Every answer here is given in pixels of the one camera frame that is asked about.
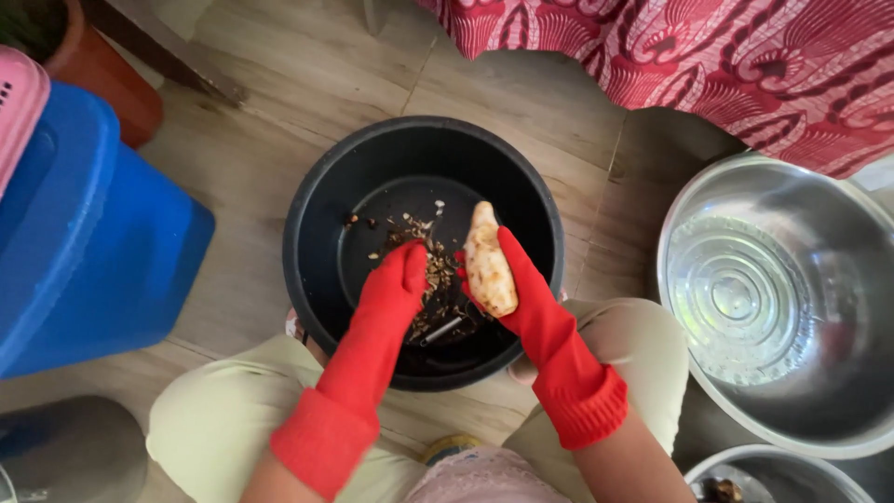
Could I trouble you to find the person's beige trousers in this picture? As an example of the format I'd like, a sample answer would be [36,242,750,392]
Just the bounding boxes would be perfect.
[145,298,691,503]

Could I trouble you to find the pile of brown peelings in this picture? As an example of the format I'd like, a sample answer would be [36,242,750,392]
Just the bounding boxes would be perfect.
[344,200,490,343]

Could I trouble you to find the red patterned cloth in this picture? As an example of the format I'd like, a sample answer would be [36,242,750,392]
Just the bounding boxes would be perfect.
[418,0,894,180]

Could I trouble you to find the grey round stool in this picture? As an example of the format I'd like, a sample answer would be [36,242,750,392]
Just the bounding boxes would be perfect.
[0,395,149,503]

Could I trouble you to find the person's left hand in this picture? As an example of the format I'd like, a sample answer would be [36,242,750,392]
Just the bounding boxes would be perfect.
[360,239,430,331]

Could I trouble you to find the peeled pale root tuber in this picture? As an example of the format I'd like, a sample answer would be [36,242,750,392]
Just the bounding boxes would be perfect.
[462,201,520,319]

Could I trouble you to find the black plastic bucket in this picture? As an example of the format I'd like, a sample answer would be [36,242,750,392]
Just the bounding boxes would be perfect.
[282,115,565,392]

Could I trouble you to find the large steel basin with water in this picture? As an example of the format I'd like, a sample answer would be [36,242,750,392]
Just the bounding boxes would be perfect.
[657,152,894,461]

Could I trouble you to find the blue plastic bin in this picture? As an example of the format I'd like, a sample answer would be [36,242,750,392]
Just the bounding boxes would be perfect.
[0,81,216,380]

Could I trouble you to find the small steel bowl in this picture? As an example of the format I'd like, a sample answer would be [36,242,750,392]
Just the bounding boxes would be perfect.
[684,444,875,503]

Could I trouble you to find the person's right hand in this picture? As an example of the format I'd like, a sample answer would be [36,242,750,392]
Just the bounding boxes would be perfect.
[454,225,564,338]

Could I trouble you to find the pink plastic basket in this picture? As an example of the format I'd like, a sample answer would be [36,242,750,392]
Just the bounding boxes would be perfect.
[0,45,52,200]

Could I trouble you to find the brown clay pot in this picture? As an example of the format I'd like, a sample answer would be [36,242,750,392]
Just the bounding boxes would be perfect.
[0,0,164,150]

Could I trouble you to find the person's pink shirt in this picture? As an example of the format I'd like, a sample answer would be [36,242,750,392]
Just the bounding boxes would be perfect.
[406,447,572,503]

